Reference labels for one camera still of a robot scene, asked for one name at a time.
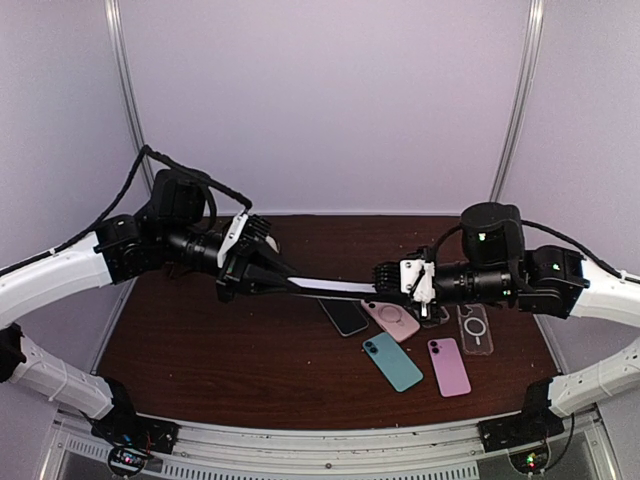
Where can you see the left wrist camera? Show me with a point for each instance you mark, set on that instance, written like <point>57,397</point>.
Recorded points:
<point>244,231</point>

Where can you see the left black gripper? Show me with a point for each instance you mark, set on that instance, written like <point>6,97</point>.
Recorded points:
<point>239,268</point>

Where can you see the cream ceramic mug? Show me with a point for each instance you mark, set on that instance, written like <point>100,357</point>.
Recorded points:
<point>274,245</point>

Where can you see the clear phone case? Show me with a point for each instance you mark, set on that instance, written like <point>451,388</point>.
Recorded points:
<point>435,316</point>

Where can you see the front aluminium rail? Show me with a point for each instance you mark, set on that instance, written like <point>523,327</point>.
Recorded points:
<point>445,451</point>

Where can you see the right aluminium frame post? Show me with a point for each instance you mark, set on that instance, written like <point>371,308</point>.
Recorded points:
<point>527,70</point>

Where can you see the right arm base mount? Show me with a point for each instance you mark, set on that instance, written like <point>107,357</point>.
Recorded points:
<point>526,433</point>

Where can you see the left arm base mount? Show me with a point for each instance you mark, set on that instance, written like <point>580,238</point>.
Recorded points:
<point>133,438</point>

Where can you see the pink white phone case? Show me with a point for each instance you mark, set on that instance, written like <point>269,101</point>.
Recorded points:
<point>392,319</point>

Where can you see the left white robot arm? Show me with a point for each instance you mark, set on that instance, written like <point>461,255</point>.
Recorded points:
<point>116,250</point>

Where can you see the left aluminium frame post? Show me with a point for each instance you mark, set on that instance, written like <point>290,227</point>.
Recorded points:
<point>116,34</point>

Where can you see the aluminium frame post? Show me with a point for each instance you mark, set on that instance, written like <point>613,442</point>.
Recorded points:
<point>527,70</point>
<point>116,34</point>

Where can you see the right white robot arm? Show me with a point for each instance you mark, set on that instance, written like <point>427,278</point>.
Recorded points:
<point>483,259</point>

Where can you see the black phone white case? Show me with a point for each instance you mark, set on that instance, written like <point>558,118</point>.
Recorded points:
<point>393,362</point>
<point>333,289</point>

